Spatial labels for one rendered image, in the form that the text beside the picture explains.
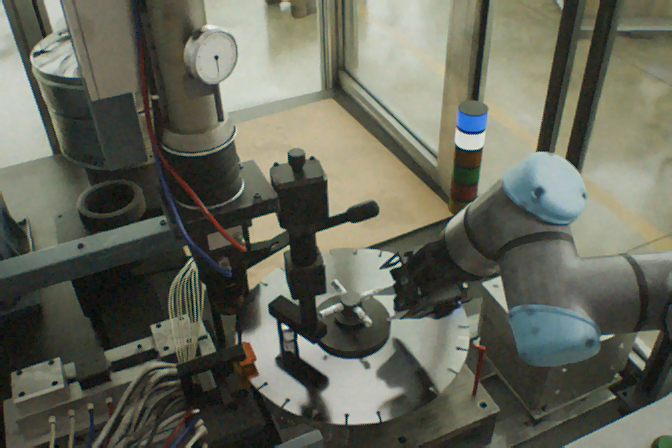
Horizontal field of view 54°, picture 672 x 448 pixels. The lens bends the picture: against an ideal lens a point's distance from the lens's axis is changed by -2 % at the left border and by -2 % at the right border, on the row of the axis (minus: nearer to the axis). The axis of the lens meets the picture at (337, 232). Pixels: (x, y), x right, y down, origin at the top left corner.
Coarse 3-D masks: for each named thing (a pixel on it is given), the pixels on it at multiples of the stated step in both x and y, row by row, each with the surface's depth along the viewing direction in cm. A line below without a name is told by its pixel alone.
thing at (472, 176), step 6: (456, 168) 105; (462, 168) 104; (474, 168) 104; (480, 168) 105; (456, 174) 105; (462, 174) 104; (468, 174) 104; (474, 174) 104; (456, 180) 106; (462, 180) 105; (468, 180) 105; (474, 180) 105
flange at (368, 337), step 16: (320, 304) 96; (368, 304) 96; (336, 320) 92; (352, 320) 92; (384, 320) 93; (336, 336) 91; (352, 336) 91; (368, 336) 91; (384, 336) 91; (336, 352) 90; (352, 352) 90
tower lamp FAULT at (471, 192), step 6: (450, 186) 108; (456, 186) 106; (462, 186) 106; (468, 186) 106; (474, 186) 106; (450, 192) 109; (456, 192) 107; (462, 192) 106; (468, 192) 106; (474, 192) 107; (456, 198) 108; (462, 198) 107; (468, 198) 107; (474, 198) 108
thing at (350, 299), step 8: (336, 280) 94; (336, 288) 93; (376, 288) 93; (344, 296) 91; (352, 296) 91; (360, 296) 91; (368, 296) 92; (336, 304) 91; (344, 304) 90; (352, 304) 90; (360, 304) 91; (320, 312) 90; (328, 312) 90; (336, 312) 90; (344, 312) 91; (352, 312) 91; (360, 312) 89; (368, 320) 88
